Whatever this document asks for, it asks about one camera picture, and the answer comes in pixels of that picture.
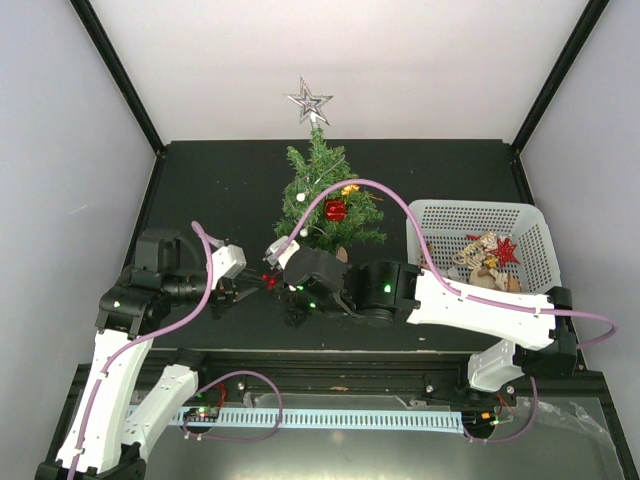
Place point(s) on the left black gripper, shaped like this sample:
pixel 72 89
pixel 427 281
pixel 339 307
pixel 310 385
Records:
pixel 225 292

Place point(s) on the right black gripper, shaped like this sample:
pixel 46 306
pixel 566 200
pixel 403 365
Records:
pixel 292 313

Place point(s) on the red berry sprig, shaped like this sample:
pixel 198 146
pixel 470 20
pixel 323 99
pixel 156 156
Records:
pixel 272 280

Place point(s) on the red gift box ornament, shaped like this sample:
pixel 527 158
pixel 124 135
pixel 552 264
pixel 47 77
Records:
pixel 335 210

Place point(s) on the silver glitter star topper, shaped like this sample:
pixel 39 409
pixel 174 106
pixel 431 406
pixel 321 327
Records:
pixel 310 105

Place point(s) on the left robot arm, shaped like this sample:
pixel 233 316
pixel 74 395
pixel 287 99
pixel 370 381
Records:
pixel 108 440

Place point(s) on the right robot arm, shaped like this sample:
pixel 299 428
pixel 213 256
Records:
pixel 533 340

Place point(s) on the wooden tree base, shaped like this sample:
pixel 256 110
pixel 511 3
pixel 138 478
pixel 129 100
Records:
pixel 342 255

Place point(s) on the small green christmas tree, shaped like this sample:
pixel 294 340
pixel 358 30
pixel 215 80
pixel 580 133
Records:
pixel 323 167

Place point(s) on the wooden script word ornament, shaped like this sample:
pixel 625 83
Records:
pixel 479 253

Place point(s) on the beige figurine ornament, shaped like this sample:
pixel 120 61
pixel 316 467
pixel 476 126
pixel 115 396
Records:
pixel 494 280

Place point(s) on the red star ornament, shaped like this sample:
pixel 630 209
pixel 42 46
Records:
pixel 505 251

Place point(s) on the white perforated plastic basket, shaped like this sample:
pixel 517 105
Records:
pixel 449 226

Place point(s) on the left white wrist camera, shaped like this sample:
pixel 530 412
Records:
pixel 226 262

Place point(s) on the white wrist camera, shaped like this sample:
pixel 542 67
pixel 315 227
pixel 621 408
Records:
pixel 279 252
pixel 226 262

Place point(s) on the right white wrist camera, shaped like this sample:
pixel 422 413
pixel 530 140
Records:
pixel 279 252

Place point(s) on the white slotted cable duct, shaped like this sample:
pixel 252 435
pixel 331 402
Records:
pixel 326 419

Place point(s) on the left black frame post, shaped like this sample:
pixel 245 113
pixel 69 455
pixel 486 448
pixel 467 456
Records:
pixel 106 50

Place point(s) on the black frame post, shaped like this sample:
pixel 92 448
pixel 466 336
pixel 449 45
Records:
pixel 573 46
pixel 106 50

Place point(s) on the right black frame post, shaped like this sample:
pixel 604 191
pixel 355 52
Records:
pixel 573 46

